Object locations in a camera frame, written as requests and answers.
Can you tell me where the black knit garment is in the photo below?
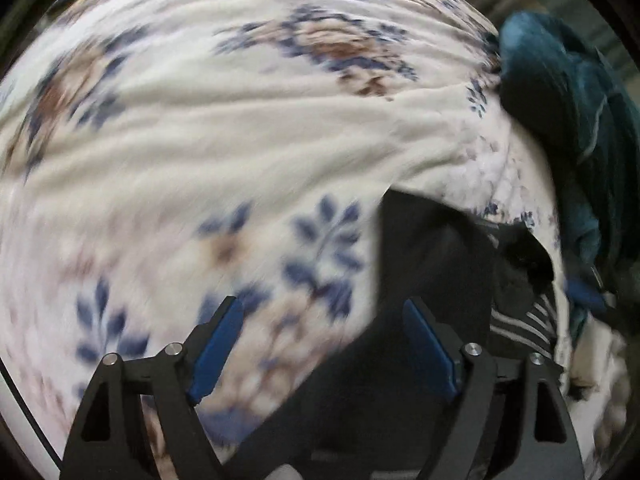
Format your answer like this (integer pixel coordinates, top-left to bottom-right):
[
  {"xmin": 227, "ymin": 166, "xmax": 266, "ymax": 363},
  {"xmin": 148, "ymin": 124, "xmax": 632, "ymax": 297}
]
[{"xmin": 235, "ymin": 187, "xmax": 557, "ymax": 480}]

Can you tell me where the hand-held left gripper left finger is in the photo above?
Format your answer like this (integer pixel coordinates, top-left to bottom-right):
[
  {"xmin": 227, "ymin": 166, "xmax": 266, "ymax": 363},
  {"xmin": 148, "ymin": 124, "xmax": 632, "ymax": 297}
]
[{"xmin": 59, "ymin": 296, "xmax": 246, "ymax": 480}]

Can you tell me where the floral printed blanket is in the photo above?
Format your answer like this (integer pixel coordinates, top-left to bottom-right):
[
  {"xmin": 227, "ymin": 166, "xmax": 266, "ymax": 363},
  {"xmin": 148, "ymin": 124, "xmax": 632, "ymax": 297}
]
[{"xmin": 0, "ymin": 0, "xmax": 632, "ymax": 480}]

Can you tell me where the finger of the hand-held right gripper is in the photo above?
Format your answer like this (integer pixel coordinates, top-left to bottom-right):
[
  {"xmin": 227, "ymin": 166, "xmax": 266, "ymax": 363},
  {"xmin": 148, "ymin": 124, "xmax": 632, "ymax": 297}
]
[{"xmin": 564, "ymin": 280, "xmax": 607, "ymax": 312}]

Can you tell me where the teal cloth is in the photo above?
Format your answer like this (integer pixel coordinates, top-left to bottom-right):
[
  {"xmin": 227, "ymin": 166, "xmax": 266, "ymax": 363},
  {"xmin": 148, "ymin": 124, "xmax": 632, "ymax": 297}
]
[{"xmin": 497, "ymin": 10, "xmax": 640, "ymax": 341}]

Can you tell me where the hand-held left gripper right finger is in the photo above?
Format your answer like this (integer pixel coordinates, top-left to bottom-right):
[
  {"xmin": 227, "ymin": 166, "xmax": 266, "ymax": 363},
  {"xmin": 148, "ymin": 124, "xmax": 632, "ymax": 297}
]
[{"xmin": 402, "ymin": 298, "xmax": 587, "ymax": 480}]

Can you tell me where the black white striped cloth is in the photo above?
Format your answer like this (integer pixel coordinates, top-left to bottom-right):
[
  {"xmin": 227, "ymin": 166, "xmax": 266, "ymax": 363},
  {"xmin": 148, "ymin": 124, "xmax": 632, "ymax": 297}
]
[{"xmin": 487, "ymin": 292, "xmax": 559, "ymax": 362}]

